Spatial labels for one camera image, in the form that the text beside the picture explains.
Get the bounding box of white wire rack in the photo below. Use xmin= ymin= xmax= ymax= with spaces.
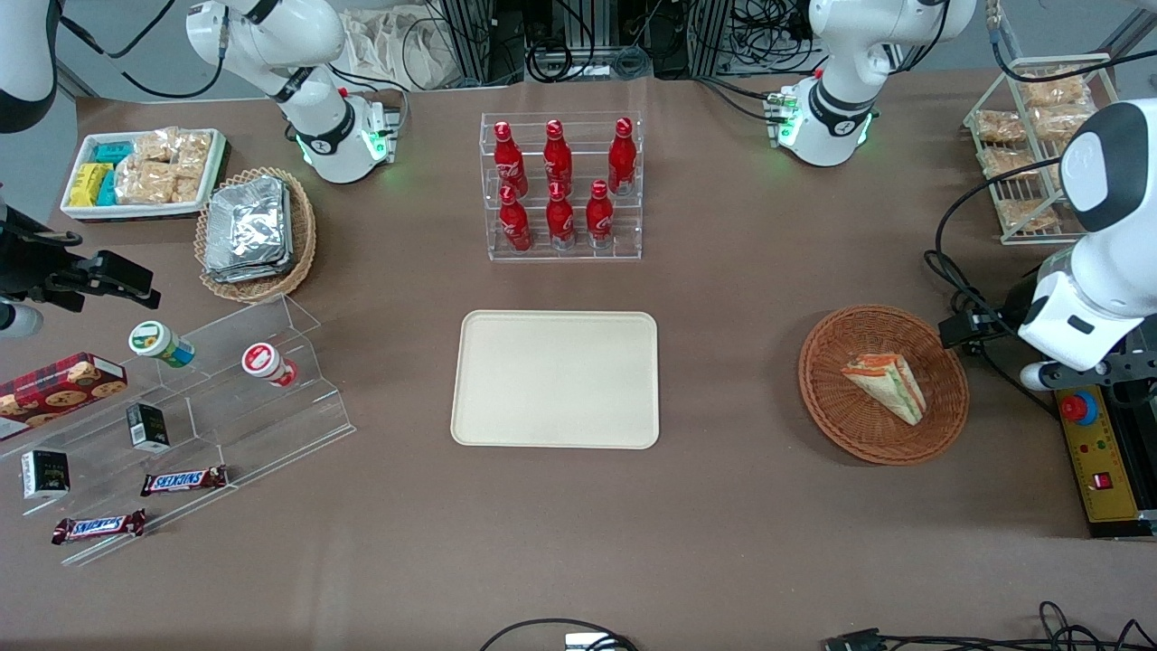
xmin=962 ymin=52 xmax=1123 ymax=246

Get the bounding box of thick black cable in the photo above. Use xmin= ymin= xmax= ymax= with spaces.
xmin=924 ymin=156 xmax=1064 ymax=419

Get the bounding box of yellow snack box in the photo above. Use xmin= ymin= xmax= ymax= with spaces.
xmin=69 ymin=162 xmax=114 ymax=208

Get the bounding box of black cable with metal plug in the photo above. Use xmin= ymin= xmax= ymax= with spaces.
xmin=983 ymin=0 xmax=1157 ymax=84

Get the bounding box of light tan wicker basket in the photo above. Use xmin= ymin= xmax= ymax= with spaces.
xmin=194 ymin=167 xmax=318 ymax=304

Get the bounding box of clear acrylic bottle rack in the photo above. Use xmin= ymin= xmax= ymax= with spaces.
xmin=480 ymin=111 xmax=644 ymax=263

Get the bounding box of black looped cable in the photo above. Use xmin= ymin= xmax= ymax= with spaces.
xmin=478 ymin=618 xmax=639 ymax=651

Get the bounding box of beige cloth bag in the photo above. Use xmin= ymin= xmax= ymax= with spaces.
xmin=342 ymin=7 xmax=457 ymax=92

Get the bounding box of white rectangular snack tray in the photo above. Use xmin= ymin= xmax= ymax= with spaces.
xmin=60 ymin=128 xmax=228 ymax=223

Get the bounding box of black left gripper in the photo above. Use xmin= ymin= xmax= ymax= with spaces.
xmin=938 ymin=278 xmax=1033 ymax=352

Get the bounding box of triangle sandwich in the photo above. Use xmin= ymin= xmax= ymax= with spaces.
xmin=841 ymin=353 xmax=928 ymax=427

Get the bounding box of brown snickers bar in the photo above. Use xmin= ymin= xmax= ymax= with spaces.
xmin=140 ymin=465 xmax=230 ymax=498
xmin=52 ymin=508 xmax=148 ymax=546

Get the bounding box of red lid yogurt cup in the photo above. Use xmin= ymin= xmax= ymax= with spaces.
xmin=241 ymin=343 xmax=300 ymax=389

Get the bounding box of green lid yogurt cup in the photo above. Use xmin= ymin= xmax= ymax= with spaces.
xmin=128 ymin=321 xmax=196 ymax=369

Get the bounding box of silver foil packet stack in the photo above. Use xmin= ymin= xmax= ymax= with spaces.
xmin=202 ymin=175 xmax=294 ymax=285

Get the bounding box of red cookie box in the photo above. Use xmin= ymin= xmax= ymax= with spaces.
xmin=0 ymin=352 xmax=129 ymax=443

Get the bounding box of black cable with connector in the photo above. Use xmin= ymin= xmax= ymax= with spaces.
xmin=823 ymin=600 xmax=1157 ymax=651

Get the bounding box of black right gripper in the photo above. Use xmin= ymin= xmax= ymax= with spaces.
xmin=0 ymin=206 xmax=163 ymax=314

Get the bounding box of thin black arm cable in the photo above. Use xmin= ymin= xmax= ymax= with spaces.
xmin=56 ymin=0 xmax=227 ymax=100

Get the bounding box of small black carton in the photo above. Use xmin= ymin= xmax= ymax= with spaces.
xmin=126 ymin=402 xmax=172 ymax=454
xmin=21 ymin=449 xmax=71 ymax=502

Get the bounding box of yellow emergency stop box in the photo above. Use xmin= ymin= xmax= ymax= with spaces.
xmin=1055 ymin=384 xmax=1143 ymax=524

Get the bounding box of brown round wicker basket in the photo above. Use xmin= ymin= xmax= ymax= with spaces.
xmin=798 ymin=305 xmax=971 ymax=467

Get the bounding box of cream plastic tray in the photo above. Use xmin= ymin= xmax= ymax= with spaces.
xmin=450 ymin=310 xmax=661 ymax=450

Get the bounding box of clear pack of pastry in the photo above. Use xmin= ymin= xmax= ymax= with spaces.
xmin=975 ymin=109 xmax=1028 ymax=145
xmin=981 ymin=146 xmax=1059 ymax=178
xmin=998 ymin=198 xmax=1059 ymax=232
xmin=1019 ymin=73 xmax=1091 ymax=109
xmin=1030 ymin=104 xmax=1096 ymax=143

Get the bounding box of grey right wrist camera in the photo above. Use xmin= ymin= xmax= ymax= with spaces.
xmin=0 ymin=303 xmax=44 ymax=339

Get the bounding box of red cola bottle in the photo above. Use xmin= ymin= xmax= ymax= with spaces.
xmin=607 ymin=118 xmax=638 ymax=197
xmin=546 ymin=181 xmax=577 ymax=250
xmin=543 ymin=119 xmax=574 ymax=195
xmin=494 ymin=121 xmax=530 ymax=199
xmin=499 ymin=185 xmax=534 ymax=252
xmin=586 ymin=179 xmax=616 ymax=250

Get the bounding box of clear acrylic stepped shelf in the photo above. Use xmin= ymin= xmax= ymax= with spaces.
xmin=0 ymin=294 xmax=356 ymax=569

